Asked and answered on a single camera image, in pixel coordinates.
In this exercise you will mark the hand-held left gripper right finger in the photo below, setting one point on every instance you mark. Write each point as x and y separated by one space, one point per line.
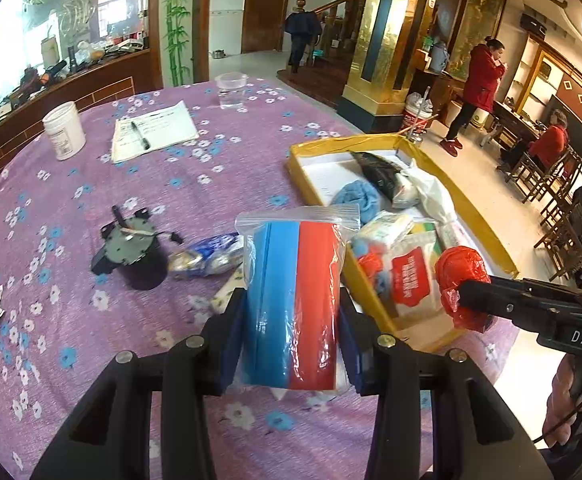
353 350

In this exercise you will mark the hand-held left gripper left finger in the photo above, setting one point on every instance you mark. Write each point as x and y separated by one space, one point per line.
233 340

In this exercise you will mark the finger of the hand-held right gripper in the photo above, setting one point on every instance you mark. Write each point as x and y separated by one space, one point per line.
521 319
511 294

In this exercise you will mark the red plastic bag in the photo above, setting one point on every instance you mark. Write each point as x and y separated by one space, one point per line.
458 265

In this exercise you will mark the zip bag of sponges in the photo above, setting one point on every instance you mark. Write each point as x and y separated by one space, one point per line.
296 300

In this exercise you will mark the blue white plastic bag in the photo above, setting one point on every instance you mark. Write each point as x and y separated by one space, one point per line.
206 255

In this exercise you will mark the red label tissue pack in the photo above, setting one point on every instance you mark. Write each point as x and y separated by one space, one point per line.
413 275

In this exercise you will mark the yellow cardboard box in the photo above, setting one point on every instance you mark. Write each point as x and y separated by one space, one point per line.
321 170

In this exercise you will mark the person's right hand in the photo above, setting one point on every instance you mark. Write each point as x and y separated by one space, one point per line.
561 405

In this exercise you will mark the orange blue yarn ball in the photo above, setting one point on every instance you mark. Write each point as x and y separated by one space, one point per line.
373 267

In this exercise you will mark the row of wooden chairs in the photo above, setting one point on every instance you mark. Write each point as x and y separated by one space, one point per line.
556 200

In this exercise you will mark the black cylindrical motor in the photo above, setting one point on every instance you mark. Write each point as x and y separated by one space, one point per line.
131 255

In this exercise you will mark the purple floral tablecloth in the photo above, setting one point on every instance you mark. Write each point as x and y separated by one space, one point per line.
96 335

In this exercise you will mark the blue knit cloth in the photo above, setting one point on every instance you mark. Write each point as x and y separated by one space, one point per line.
356 200

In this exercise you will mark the dark wooden writing table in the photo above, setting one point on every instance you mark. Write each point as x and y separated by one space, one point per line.
513 120

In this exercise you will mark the white bin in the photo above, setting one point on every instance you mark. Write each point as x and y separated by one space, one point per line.
480 120

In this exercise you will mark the black foil packet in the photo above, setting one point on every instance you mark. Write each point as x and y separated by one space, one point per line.
381 172

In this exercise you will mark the broom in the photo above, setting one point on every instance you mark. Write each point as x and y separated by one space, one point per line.
418 125

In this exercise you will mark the white red bucket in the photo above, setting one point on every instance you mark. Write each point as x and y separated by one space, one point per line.
416 115

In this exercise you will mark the wooden sideboard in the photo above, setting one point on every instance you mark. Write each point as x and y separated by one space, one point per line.
436 95

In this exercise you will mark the white notepad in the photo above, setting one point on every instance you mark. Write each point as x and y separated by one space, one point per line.
166 127

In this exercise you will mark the black pen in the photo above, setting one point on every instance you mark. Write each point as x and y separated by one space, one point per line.
140 135

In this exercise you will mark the blue grey thermos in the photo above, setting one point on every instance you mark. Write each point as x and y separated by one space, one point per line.
438 57

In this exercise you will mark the clear plastic cup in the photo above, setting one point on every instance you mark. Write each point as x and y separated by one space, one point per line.
232 91

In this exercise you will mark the white plastic jar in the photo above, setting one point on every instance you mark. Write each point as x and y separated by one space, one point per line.
64 132

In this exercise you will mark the black speaker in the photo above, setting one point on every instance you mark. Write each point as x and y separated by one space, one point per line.
532 25

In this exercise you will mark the gold pillar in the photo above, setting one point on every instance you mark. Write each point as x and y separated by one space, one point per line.
386 45

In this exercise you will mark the wooden counter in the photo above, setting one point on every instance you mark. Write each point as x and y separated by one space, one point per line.
136 70

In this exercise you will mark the wooden staircase railing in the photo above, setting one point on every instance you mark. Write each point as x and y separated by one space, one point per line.
341 25

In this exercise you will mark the pile of counter clutter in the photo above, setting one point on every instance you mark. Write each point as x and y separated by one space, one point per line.
71 60

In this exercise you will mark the wooden door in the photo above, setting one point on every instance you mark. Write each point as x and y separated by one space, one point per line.
266 7

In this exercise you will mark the etched glass panel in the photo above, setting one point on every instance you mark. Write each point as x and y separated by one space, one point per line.
1 35

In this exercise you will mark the wall shelving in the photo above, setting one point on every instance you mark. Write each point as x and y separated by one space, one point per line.
571 90

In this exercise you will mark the landscape wall painting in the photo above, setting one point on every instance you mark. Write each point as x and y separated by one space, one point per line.
481 25

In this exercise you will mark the dark coat on stair post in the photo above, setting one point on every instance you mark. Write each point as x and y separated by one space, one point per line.
301 35

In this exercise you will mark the bamboo wall decal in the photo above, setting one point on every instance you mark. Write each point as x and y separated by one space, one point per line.
176 20

